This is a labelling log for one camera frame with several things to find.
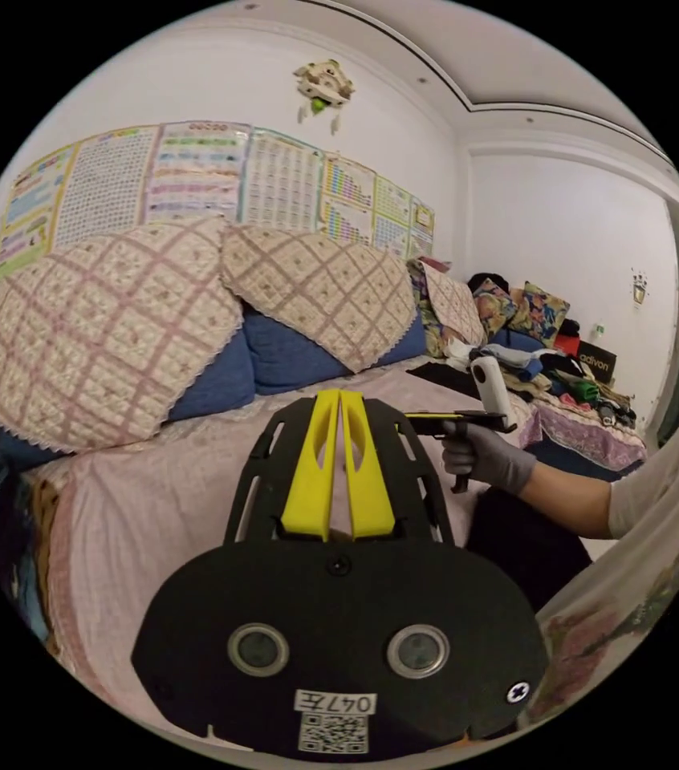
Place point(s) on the wooden wall ornament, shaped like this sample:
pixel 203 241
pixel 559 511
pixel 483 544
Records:
pixel 322 84

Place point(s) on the small checked quilted pillow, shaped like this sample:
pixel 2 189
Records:
pixel 451 307

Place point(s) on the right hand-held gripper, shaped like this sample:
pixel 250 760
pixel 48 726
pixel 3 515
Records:
pixel 478 420

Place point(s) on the black carton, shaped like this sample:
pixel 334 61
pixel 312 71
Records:
pixel 597 364

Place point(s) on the person's body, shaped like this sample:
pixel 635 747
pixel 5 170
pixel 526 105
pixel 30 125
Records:
pixel 664 481

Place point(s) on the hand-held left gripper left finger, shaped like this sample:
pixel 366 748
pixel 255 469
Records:
pixel 309 481

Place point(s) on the large checked quilted pillow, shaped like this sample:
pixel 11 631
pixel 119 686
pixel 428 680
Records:
pixel 105 337

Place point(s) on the blue cushion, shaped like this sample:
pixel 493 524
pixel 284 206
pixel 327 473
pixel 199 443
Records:
pixel 219 379
pixel 291 358

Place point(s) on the pile of clothes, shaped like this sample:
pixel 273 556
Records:
pixel 562 379

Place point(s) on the black pants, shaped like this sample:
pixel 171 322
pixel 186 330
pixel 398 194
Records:
pixel 526 547

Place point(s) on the person's right hand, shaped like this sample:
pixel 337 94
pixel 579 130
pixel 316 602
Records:
pixel 490 460

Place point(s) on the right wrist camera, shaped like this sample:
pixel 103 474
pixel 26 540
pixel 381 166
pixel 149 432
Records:
pixel 492 385

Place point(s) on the person's right forearm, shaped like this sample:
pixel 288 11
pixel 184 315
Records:
pixel 568 496

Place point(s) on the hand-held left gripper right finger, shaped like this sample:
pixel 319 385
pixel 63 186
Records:
pixel 369 493

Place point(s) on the floral pillow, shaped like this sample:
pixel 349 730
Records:
pixel 493 310
pixel 541 313

